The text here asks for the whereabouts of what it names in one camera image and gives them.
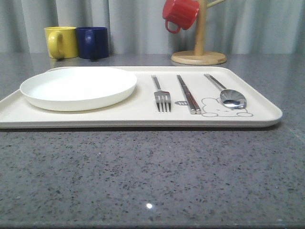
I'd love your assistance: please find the silver metal fork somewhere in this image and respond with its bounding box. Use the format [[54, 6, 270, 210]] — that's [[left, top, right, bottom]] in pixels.
[[152, 75, 171, 113]]

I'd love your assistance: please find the silver metal spoon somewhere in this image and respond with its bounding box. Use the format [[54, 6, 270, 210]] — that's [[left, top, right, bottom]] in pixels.
[[204, 73, 247, 109]]

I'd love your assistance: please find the white round plate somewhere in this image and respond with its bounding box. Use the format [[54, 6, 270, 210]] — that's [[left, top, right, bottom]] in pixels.
[[20, 67, 137, 111]]

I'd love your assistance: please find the wooden mug tree stand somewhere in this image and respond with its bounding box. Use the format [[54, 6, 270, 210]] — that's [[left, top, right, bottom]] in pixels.
[[171, 0, 226, 65]]

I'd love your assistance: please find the grey pleated curtain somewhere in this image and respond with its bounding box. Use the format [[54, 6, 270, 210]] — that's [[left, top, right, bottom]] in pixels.
[[0, 0, 305, 54]]

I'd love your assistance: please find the dark blue ceramic mug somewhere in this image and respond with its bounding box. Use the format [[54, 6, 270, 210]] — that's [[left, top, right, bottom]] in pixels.
[[76, 27, 109, 59]]

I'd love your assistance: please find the cream rabbit serving tray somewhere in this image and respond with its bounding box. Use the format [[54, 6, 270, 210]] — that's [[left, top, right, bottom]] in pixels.
[[0, 66, 282, 129]]

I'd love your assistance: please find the red ribbed mug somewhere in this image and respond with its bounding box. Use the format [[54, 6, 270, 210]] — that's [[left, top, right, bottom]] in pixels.
[[163, 0, 200, 33]]

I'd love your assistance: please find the yellow ceramic mug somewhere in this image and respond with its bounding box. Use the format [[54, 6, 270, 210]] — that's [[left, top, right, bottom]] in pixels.
[[44, 26, 78, 59]]

